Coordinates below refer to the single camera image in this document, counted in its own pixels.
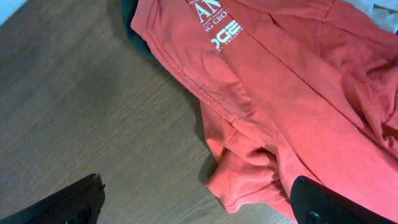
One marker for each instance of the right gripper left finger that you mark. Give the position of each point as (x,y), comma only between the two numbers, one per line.
(78,203)

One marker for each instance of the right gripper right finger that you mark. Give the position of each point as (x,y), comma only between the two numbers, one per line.
(313,203)

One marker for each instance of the red printed t-shirt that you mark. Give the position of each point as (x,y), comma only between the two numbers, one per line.
(286,88)

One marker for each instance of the white garment at edge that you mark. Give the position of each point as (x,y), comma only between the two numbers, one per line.
(382,12)

